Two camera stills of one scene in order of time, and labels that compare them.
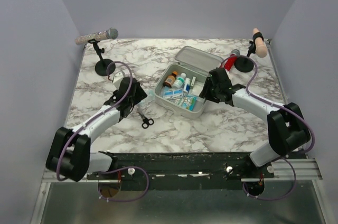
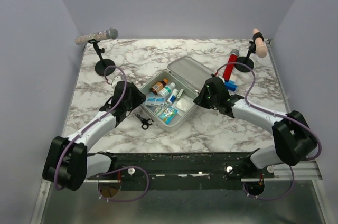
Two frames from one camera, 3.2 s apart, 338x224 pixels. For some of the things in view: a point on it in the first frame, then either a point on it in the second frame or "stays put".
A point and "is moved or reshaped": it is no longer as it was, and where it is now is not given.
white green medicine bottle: x=179 y=81 to x=167 y=90
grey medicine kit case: x=178 y=86 is moved or reshaped
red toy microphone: x=229 y=65 stays put
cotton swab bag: x=189 y=102 to x=168 y=114
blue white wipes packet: x=176 y=93 to x=155 y=101
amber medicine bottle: x=170 y=79 to x=157 y=87
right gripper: x=205 y=92 to x=199 y=100
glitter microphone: x=110 y=33 stays put
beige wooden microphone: x=261 y=50 stays put
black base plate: x=160 y=171 stays put
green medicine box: x=193 y=81 to x=180 y=93
